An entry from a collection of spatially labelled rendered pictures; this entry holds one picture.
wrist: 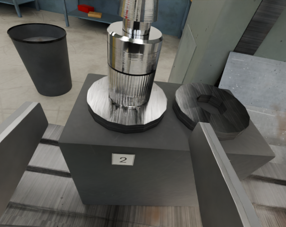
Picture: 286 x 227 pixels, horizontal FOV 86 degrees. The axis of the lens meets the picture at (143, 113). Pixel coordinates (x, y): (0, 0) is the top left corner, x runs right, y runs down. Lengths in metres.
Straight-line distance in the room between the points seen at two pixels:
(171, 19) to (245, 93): 3.92
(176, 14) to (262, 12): 3.90
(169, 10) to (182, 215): 4.25
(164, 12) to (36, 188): 4.26
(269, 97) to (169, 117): 0.49
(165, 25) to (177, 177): 4.31
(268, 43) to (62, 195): 0.62
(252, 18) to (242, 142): 0.40
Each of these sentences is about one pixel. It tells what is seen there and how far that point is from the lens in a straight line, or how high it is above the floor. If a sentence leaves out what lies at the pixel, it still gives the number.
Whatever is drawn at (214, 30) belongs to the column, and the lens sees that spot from 0.53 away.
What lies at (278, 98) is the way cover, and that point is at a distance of 0.66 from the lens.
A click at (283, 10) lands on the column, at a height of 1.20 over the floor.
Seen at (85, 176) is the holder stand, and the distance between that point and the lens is 0.21.
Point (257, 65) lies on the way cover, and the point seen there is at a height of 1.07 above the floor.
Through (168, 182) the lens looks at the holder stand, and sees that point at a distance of 0.22.
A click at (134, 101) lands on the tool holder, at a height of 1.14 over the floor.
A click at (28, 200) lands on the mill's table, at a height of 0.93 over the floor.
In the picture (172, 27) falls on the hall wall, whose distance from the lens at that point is 4.45.
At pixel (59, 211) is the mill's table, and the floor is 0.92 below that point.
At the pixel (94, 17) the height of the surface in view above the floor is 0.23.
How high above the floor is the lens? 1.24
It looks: 44 degrees down
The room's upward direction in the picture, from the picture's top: 12 degrees clockwise
